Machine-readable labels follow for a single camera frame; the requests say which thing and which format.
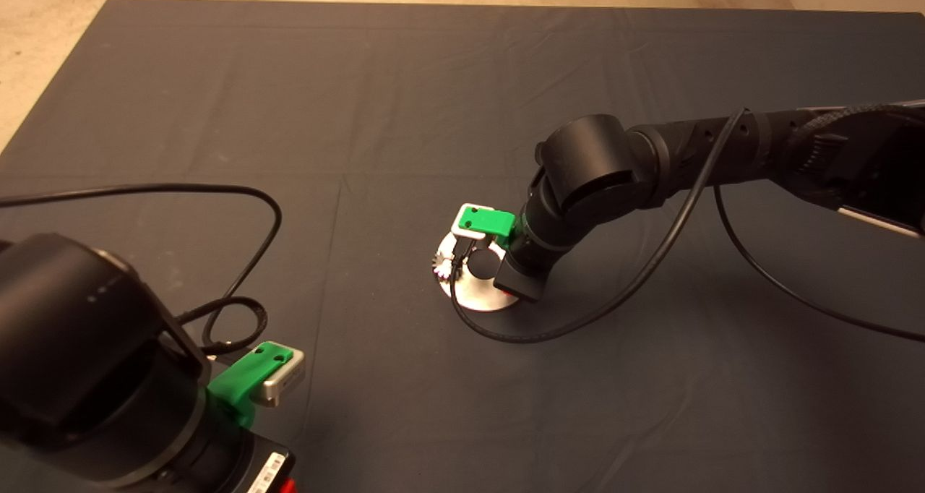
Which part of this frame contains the green left camera mount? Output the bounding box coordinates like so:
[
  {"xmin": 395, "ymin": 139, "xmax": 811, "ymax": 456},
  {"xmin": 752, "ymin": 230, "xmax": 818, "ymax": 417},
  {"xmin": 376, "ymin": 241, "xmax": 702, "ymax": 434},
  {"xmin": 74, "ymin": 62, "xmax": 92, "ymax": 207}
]
[{"xmin": 208, "ymin": 341, "xmax": 293, "ymax": 429}]

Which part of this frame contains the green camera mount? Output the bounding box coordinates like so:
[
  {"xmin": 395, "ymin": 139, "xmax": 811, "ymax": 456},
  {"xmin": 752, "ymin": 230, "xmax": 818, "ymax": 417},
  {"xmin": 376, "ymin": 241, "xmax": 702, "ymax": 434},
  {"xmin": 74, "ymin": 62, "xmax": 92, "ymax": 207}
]
[
  {"xmin": 459, "ymin": 205, "xmax": 517, "ymax": 248},
  {"xmin": 208, "ymin": 341, "xmax": 293, "ymax": 429}
]

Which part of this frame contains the thin black right camera cable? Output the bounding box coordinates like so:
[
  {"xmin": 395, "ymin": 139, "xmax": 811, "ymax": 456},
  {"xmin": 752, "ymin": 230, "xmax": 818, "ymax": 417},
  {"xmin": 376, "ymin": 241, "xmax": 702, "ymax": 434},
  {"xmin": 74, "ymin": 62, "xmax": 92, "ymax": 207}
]
[{"xmin": 448, "ymin": 106, "xmax": 925, "ymax": 345}]

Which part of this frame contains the green right camera mount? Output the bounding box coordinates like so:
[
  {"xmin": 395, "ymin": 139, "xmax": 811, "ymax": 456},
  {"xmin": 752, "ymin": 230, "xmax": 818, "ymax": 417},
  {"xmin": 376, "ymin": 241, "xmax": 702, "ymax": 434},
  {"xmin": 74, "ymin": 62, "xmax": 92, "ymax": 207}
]
[{"xmin": 459, "ymin": 205, "xmax": 517, "ymax": 248}]

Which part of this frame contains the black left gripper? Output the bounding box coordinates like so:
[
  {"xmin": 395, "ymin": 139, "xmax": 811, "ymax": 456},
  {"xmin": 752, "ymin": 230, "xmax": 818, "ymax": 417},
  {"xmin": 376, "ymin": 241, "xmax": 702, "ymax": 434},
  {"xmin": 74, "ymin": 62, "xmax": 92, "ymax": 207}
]
[{"xmin": 217, "ymin": 439, "xmax": 298, "ymax": 493}]

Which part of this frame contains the dark grey table cloth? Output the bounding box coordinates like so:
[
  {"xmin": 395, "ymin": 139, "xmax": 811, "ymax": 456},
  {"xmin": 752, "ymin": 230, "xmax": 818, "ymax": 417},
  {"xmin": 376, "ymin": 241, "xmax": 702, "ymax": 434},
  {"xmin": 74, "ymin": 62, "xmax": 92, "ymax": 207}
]
[{"xmin": 0, "ymin": 0, "xmax": 925, "ymax": 493}]

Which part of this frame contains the thin black camera cable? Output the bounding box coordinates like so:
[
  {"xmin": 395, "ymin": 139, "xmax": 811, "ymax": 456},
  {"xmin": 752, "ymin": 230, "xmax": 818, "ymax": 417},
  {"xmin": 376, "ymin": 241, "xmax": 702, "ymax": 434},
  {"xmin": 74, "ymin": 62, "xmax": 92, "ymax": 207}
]
[
  {"xmin": 448, "ymin": 106, "xmax": 925, "ymax": 345},
  {"xmin": 0, "ymin": 182, "xmax": 283, "ymax": 354}
]

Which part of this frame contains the round metal carrier plate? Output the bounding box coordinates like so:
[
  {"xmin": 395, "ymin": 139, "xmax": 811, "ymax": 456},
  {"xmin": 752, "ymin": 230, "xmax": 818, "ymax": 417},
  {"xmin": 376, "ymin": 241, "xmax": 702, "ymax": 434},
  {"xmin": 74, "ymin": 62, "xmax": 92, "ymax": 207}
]
[{"xmin": 436, "ymin": 229, "xmax": 521, "ymax": 312}]

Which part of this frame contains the thin black left camera cable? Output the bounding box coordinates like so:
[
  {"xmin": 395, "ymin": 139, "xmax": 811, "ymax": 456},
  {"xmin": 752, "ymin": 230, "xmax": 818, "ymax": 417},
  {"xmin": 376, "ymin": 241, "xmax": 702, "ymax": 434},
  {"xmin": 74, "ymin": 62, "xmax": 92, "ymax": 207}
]
[{"xmin": 0, "ymin": 182, "xmax": 283, "ymax": 354}]

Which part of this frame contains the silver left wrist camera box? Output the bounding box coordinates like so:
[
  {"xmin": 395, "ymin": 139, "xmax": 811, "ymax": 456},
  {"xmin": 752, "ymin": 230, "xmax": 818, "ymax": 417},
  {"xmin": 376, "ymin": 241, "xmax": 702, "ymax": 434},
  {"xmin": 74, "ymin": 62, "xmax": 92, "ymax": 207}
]
[{"xmin": 262, "ymin": 347, "xmax": 306, "ymax": 407}]

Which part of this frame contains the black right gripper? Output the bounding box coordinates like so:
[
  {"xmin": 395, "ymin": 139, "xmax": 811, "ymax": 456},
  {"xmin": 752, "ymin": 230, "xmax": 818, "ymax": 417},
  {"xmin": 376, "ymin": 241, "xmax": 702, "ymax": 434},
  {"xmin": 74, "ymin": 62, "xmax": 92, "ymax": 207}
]
[{"xmin": 494, "ymin": 251, "xmax": 550, "ymax": 303}]

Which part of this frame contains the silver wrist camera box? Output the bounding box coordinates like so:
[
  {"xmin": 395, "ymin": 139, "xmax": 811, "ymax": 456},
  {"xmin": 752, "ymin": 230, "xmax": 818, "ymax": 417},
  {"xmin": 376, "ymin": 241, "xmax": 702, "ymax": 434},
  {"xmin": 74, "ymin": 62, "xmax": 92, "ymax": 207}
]
[
  {"xmin": 452, "ymin": 204, "xmax": 496, "ymax": 242},
  {"xmin": 262, "ymin": 347, "xmax": 306, "ymax": 407}
]

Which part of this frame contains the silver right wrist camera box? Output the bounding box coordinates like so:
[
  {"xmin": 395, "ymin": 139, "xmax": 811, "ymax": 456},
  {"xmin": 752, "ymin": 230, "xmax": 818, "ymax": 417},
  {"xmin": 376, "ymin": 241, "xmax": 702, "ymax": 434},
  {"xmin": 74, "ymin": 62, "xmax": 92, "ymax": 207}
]
[{"xmin": 452, "ymin": 204, "xmax": 496, "ymax": 242}]

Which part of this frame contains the thick braided right arm cable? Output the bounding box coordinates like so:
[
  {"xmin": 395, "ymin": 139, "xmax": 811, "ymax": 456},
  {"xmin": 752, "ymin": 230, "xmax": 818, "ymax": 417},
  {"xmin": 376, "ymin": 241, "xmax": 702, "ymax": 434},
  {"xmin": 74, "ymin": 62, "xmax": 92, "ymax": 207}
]
[{"xmin": 791, "ymin": 103, "xmax": 925, "ymax": 148}]

